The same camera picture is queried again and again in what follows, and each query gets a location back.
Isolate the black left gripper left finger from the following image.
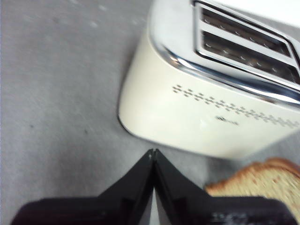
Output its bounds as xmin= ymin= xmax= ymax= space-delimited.
xmin=10 ymin=149 xmax=155 ymax=225

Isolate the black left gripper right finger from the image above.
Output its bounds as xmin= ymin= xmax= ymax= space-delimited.
xmin=153 ymin=148 xmax=297 ymax=225

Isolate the brown toasted bread slice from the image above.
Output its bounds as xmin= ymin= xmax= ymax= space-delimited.
xmin=204 ymin=157 xmax=300 ymax=205

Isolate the cream toaster with chrome top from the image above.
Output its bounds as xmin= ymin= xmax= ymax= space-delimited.
xmin=117 ymin=0 xmax=300 ymax=160

